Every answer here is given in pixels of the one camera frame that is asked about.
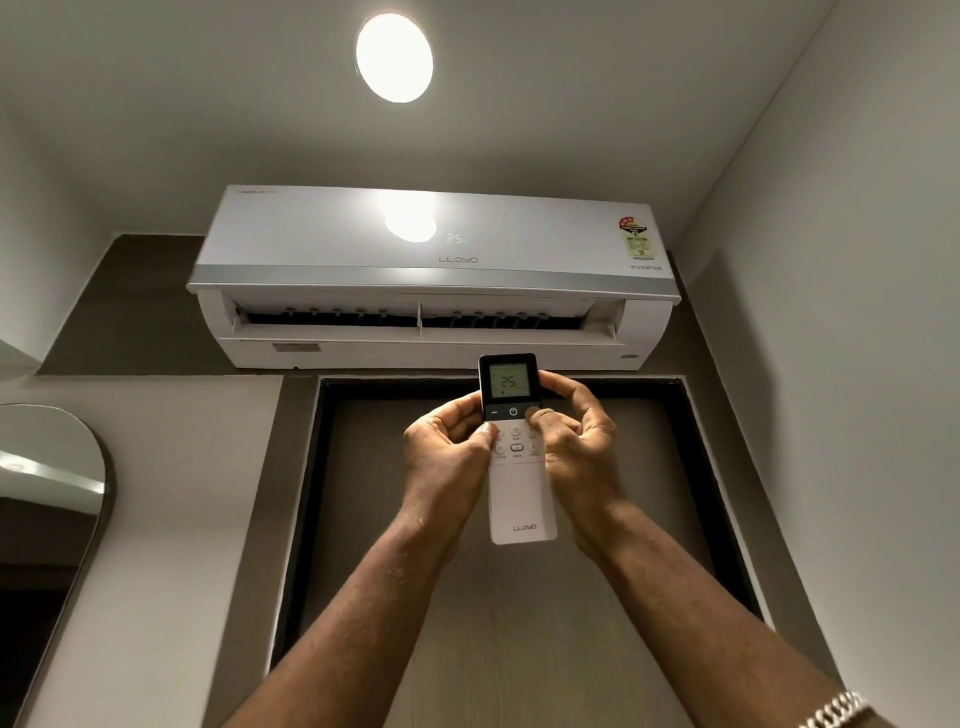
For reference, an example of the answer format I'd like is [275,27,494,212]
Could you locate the round ceiling light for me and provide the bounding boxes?
[354,12,435,105]

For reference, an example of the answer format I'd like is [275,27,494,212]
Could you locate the person's right forearm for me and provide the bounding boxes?
[573,501,901,728]

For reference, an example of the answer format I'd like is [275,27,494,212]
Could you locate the silver chain bracelet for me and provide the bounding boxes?
[798,691,874,728]

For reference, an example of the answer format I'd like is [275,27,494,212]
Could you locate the brown door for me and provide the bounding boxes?
[298,398,740,728]

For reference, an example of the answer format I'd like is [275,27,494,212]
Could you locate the person's right hand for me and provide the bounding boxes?
[524,369,627,535]

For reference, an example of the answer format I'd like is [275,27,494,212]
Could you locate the rounded wall mirror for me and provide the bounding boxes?
[0,404,116,728]

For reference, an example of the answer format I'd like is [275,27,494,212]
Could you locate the person's left hand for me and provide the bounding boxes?
[402,390,500,543]

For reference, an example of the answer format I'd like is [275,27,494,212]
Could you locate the dark door frame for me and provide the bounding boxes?
[268,376,766,672]

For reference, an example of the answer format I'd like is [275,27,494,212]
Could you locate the person's left forearm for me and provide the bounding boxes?
[241,516,468,728]

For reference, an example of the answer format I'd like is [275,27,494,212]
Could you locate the white air conditioner remote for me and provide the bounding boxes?
[478,353,559,546]

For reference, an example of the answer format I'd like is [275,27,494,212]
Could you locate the white wall air conditioner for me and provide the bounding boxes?
[186,185,683,372]

